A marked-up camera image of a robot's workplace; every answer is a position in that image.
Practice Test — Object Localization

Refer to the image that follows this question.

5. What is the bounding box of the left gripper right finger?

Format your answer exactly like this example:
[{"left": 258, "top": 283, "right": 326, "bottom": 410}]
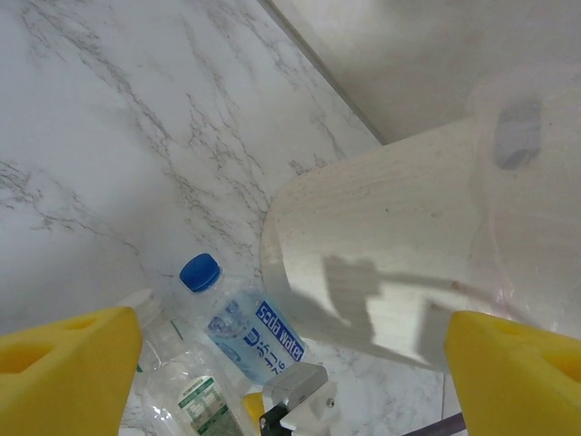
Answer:
[{"left": 444, "top": 311, "right": 581, "bottom": 436}]

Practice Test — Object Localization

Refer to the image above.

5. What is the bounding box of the soda water bottle blue cap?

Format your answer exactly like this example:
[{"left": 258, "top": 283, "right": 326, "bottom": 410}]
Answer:
[{"left": 179, "top": 253, "right": 310, "bottom": 387}]

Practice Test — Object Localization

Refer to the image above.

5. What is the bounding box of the cream plastic bin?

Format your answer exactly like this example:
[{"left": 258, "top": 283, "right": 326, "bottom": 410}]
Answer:
[{"left": 258, "top": 67, "right": 581, "bottom": 378}]

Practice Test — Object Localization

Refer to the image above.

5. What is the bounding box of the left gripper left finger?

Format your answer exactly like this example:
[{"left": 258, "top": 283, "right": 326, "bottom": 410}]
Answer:
[{"left": 0, "top": 306, "right": 146, "bottom": 436}]

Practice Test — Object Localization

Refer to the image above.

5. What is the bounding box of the clear bottle green white label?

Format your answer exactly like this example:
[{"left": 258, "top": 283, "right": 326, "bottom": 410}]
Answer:
[{"left": 122, "top": 288, "right": 258, "bottom": 436}]

